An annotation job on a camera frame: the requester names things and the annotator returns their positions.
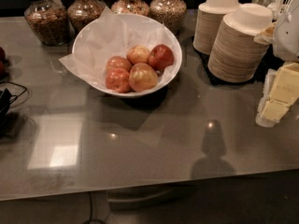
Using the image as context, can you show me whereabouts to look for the front left red apple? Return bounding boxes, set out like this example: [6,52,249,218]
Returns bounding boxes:
[106,68,131,93]

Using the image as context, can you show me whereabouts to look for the black mat under bowls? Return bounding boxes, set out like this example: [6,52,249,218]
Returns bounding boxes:
[195,35,283,85]

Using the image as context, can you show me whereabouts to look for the back left red apple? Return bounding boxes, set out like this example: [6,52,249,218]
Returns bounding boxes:
[106,56,132,72]

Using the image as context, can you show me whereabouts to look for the back right red apple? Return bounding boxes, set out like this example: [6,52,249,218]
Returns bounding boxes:
[149,44,175,71]

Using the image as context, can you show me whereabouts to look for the left glass cereal jar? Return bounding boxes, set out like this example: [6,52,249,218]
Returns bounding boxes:
[24,0,70,46]

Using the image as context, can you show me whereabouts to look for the front right yellow-red apple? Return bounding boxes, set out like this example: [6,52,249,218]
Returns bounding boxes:
[129,63,158,91]

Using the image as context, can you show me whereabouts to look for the black device with cable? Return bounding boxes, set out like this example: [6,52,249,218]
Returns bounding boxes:
[0,81,28,134]

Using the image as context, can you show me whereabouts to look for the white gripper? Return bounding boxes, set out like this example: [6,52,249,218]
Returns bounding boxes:
[254,0,299,128]

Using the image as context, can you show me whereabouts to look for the white bowl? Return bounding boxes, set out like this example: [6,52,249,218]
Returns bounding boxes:
[71,13,183,99]

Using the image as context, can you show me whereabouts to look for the glass cereal jar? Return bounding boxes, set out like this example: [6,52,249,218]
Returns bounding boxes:
[24,0,70,46]
[149,0,187,35]
[111,0,150,17]
[67,0,106,33]

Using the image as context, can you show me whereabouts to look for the red apple at left edge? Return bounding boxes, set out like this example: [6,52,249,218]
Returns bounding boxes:
[0,47,6,77]

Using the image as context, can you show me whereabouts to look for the white paper liner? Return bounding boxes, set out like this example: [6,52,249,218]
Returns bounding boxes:
[58,6,178,91]

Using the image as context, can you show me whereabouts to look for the back stack paper bowls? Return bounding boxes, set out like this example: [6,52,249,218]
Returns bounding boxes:
[193,0,240,55]

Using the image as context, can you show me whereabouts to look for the back middle yellow apple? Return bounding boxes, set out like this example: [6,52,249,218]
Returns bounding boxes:
[126,45,150,64]

